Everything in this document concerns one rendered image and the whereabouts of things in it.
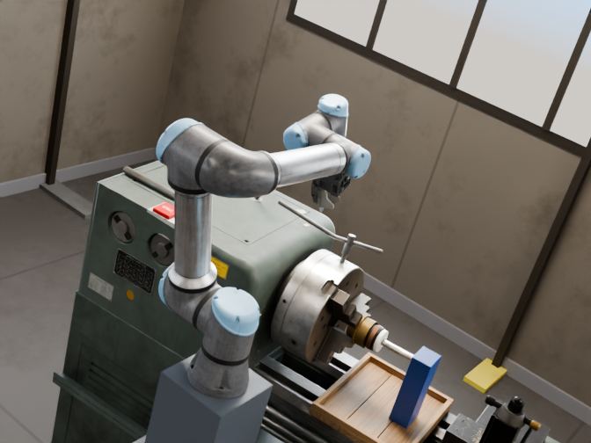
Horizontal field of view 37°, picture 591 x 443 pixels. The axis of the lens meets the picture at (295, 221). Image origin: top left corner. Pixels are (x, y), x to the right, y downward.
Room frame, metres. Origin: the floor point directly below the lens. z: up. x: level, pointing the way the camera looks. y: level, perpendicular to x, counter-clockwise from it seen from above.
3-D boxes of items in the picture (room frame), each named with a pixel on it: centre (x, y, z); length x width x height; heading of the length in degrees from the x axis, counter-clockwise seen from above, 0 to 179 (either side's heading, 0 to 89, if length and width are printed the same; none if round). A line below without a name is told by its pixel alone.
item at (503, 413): (1.90, -0.68, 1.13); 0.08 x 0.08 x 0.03
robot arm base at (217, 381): (1.75, 0.08, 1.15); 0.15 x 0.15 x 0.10
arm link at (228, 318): (1.76, 0.08, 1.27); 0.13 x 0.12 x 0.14; 57
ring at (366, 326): (2.17, -0.28, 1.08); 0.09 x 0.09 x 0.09; 66
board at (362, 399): (2.12, -0.40, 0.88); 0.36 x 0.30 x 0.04; 156
